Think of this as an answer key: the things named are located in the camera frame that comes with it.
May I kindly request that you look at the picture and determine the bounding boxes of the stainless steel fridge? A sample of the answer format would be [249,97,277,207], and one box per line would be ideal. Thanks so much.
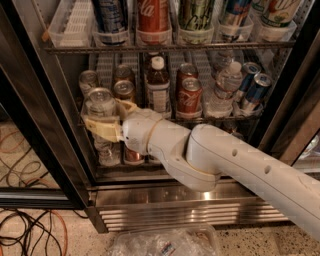
[0,0,319,233]

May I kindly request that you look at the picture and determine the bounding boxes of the bottom shelf gold can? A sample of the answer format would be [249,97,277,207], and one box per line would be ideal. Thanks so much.
[222,120,244,140]

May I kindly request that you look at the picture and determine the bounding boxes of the top shelf green can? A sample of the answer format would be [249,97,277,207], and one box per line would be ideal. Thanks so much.
[178,0,215,31]

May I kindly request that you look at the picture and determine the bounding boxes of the rear clear water bottle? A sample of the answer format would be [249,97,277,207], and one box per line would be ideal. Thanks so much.
[213,50,234,76]

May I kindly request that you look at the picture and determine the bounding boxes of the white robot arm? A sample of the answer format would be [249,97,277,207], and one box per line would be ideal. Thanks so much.
[80,99,320,240]

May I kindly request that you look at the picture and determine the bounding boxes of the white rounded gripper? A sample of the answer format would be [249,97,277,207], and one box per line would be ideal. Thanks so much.
[83,99,163,155]

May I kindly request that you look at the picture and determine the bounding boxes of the front red Coca-Cola can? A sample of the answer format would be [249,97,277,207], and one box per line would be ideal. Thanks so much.
[177,77,202,114]

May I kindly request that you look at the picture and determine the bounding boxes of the gold soda can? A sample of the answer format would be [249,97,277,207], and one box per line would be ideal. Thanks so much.
[113,80,135,102]
[113,64,135,83]

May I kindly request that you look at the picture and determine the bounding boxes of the top shelf blue can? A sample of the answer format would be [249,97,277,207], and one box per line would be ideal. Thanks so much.
[91,0,128,34]

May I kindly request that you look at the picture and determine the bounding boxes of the clear plastic bag on floor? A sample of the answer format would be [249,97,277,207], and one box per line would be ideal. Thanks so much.
[108,224,222,256]

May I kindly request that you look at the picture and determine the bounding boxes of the red coca-cola can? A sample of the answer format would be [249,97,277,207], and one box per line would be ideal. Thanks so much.
[176,63,198,86]
[177,77,202,114]

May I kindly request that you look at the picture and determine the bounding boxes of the rear red Coca-Cola can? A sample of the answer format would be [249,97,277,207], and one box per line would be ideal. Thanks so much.
[176,63,198,86]

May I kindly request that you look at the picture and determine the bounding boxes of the bottom shelf red can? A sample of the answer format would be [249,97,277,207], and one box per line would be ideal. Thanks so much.
[124,147,144,165]

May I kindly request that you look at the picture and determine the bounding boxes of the empty clear plastic shelf tray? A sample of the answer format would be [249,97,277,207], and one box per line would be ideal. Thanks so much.
[48,0,94,48]

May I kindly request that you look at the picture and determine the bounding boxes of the black and orange floor cables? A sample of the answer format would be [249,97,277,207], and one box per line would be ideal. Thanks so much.
[0,208,88,256]

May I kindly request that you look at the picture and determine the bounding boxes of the blue red bull can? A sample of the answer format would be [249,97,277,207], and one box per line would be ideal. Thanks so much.
[235,62,261,102]
[241,73,272,111]

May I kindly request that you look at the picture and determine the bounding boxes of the front iced tea bottle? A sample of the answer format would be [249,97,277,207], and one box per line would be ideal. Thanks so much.
[146,56,170,113]

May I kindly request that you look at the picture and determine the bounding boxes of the clear water bottle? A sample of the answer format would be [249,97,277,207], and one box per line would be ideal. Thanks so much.
[213,50,234,76]
[209,61,243,117]

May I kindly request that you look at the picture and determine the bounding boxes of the top shelf Red Bull can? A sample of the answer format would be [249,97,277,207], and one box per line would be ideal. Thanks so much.
[219,0,252,28]

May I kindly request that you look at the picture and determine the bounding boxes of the front blue Red Bull can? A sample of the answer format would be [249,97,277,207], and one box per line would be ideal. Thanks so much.
[241,73,272,111]

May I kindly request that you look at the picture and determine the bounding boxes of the top shelf Coca-Cola can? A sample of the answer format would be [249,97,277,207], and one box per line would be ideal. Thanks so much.
[137,0,169,35]

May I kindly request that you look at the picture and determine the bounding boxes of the rear blue Red Bull can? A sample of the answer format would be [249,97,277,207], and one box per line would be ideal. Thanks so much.
[235,62,261,102]

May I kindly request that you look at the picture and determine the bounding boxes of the front clear water bottle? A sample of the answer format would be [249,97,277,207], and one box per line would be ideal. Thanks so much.
[209,61,243,117]

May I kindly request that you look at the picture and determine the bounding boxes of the front gold soda can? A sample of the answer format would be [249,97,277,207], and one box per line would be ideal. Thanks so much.
[113,80,135,102]

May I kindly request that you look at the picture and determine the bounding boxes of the rear gold soda can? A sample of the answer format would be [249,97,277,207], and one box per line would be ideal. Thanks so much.
[113,64,135,83]

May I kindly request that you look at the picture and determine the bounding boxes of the top shelf 7up can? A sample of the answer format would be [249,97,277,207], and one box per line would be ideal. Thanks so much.
[261,0,301,28]

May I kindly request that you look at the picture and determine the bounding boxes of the bottom shelf water bottle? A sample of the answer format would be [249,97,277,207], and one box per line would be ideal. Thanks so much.
[93,135,120,166]

